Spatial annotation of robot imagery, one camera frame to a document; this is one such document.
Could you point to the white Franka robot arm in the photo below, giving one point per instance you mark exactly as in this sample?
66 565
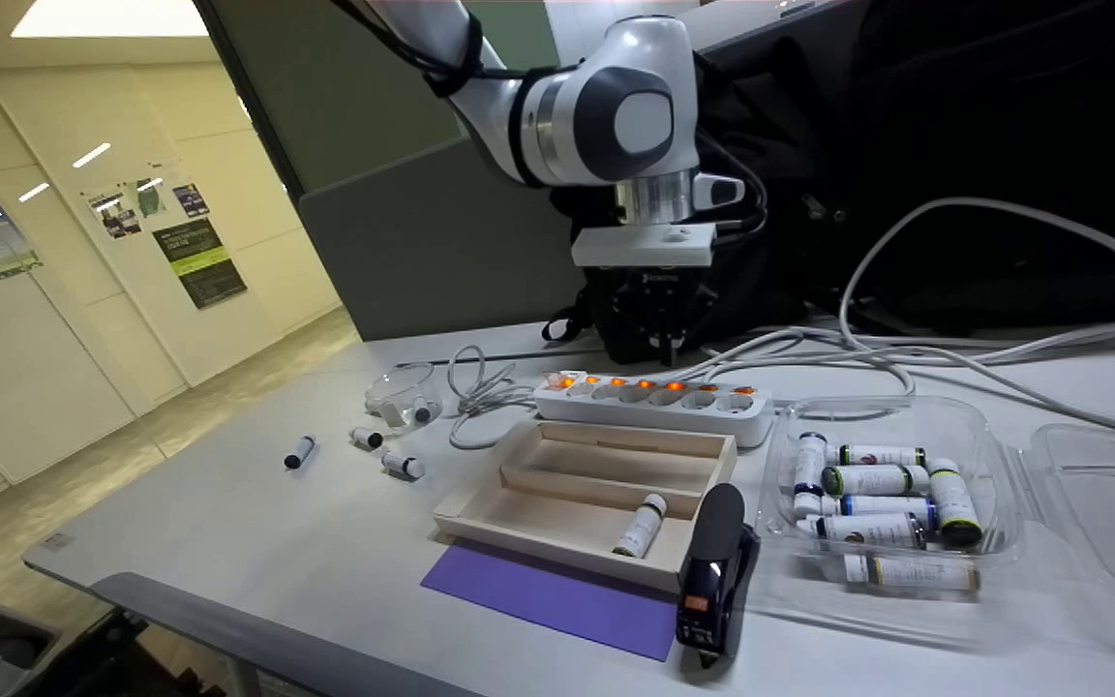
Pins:
559 90

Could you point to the wooden tray with divider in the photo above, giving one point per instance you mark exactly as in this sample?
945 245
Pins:
582 496

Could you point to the purple mat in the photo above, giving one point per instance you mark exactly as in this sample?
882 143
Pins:
553 601

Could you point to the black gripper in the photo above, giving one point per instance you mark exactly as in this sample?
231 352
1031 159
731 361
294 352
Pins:
648 301

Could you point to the clear plastic lid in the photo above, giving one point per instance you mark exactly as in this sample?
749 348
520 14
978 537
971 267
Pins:
1105 517

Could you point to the white power strip orange switches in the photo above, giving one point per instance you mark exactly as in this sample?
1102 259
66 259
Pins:
656 405

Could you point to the clear plastic container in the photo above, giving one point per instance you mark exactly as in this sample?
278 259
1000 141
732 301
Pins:
891 506

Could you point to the small bottle in clear wrap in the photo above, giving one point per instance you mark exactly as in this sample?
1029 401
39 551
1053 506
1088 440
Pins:
418 413

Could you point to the black and green wall poster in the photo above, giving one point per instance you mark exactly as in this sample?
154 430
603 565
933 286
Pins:
199 259

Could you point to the small wall notice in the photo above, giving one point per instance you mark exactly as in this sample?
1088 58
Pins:
190 199
116 213
147 199

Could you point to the large black backpack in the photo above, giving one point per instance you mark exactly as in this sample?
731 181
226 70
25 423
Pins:
1009 141

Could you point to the dark office chair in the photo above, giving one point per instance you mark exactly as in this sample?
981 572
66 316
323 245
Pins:
27 645

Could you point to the grey desk partition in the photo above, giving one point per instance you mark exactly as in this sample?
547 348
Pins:
416 219

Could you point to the square ceiling light panel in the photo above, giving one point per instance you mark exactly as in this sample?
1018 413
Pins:
114 18

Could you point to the black stapler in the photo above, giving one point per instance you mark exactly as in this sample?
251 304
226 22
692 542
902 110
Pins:
716 574

